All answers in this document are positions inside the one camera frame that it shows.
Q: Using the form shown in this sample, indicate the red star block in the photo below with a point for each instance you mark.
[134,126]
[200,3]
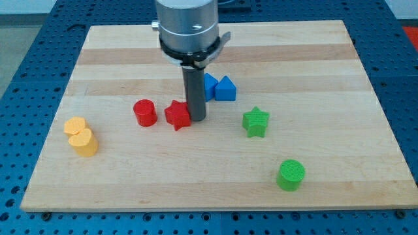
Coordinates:
[177,115]

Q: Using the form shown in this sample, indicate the green star block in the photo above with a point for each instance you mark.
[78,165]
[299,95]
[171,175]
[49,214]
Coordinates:
[255,122]

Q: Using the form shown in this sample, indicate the blue triangle block right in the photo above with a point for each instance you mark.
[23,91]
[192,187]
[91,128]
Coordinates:
[225,90]

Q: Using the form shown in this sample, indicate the blue block behind rod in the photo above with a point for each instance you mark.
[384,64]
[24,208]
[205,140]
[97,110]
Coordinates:
[210,84]

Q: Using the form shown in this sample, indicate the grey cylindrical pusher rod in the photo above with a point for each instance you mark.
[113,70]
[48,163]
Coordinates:
[194,92]

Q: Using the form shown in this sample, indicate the red cylinder block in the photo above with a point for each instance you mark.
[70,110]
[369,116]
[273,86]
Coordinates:
[145,112]

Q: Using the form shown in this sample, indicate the wooden board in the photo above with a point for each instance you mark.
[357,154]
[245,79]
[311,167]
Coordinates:
[307,75]

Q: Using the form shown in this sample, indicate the green cylinder block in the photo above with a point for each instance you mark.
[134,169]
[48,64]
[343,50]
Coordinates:
[290,175]

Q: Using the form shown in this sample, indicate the yellow heart block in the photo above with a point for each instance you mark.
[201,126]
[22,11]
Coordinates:
[84,143]

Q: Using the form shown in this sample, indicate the yellow hexagon block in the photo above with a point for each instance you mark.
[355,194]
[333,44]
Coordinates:
[74,125]

